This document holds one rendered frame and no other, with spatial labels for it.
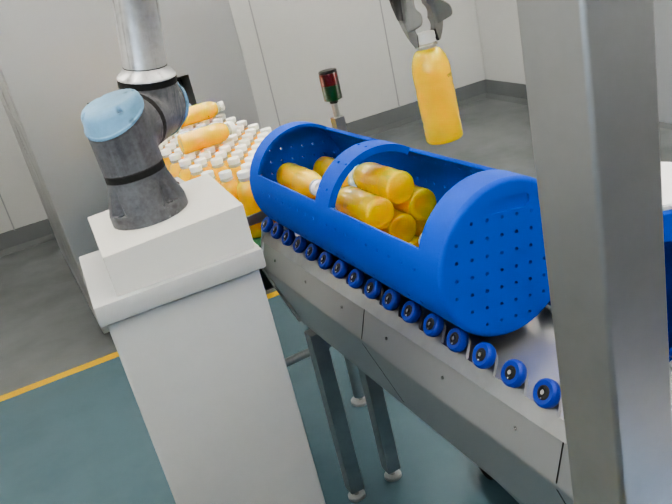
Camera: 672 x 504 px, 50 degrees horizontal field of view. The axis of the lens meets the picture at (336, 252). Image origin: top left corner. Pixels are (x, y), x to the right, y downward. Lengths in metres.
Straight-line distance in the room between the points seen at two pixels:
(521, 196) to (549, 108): 0.75
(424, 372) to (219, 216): 0.48
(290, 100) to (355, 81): 0.63
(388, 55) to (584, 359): 6.24
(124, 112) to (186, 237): 0.25
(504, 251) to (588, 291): 0.72
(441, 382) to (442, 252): 0.29
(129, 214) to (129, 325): 0.21
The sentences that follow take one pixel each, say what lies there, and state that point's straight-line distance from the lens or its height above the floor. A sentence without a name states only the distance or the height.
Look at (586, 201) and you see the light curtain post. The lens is 0.51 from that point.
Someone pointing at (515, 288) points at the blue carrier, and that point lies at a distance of 1.30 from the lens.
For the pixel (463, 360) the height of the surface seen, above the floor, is 0.93.
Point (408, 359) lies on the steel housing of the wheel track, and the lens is 1.46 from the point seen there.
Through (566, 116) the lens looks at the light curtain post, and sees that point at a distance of 0.50.
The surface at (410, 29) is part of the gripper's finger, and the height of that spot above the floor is 1.47.
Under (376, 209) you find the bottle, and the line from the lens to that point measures 1.50.
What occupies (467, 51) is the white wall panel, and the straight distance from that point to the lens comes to 7.17.
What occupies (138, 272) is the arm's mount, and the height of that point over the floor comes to 1.18.
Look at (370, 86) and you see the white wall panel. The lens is 6.70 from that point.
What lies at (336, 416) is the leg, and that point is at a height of 0.34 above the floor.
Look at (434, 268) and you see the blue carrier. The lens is 1.20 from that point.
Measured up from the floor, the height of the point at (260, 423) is 0.78.
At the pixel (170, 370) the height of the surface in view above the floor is 0.97.
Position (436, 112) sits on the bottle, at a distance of 1.35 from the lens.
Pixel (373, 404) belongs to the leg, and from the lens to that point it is 2.33.
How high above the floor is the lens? 1.64
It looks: 23 degrees down
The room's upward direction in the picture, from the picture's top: 13 degrees counter-clockwise
